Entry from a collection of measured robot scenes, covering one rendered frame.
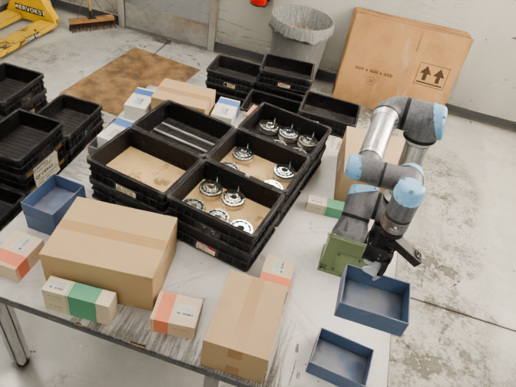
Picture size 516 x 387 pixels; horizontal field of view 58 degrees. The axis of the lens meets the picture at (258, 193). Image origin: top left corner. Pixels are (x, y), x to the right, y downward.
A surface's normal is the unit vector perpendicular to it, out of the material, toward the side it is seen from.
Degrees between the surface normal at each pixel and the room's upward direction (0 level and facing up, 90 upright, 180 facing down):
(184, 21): 90
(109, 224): 0
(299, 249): 0
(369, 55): 79
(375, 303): 1
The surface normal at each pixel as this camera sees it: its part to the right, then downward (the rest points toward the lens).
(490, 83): -0.28, 0.62
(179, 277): 0.14, -0.73
